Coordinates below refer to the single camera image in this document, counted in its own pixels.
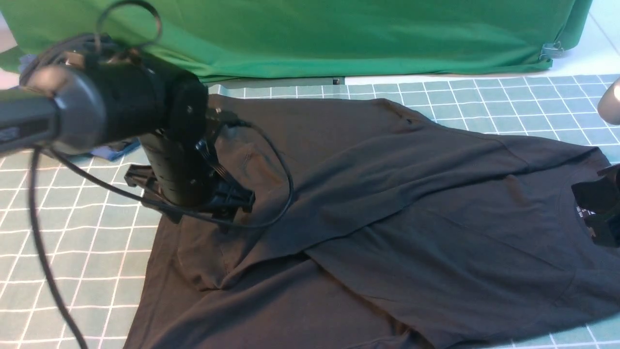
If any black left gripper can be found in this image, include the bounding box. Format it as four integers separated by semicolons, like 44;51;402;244
124;133;255;222

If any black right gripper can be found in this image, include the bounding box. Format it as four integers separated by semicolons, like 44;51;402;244
572;165;620;248

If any dark gray long-sleeve shirt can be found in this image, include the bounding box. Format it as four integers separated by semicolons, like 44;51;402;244
124;95;619;349

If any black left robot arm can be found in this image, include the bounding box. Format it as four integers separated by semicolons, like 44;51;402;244
1;49;255;224

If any green backdrop cloth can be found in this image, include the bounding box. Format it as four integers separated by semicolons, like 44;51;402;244
0;0;592;84

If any metal binder clip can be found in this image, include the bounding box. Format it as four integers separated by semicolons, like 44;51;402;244
539;41;565;61

